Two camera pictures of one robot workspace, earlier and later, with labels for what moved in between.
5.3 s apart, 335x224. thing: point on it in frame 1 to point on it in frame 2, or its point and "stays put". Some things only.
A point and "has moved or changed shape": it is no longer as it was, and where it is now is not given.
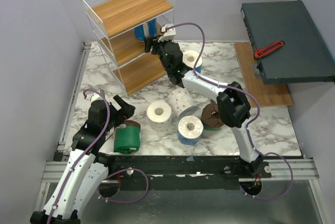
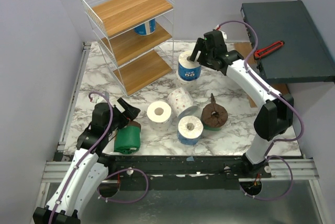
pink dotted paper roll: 181,102 stays put
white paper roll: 159,114 stays put
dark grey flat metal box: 304,57 stays put
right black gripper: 153,45 to 201,51
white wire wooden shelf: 123,15 stays put
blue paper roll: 149,29 has moved or changed shape
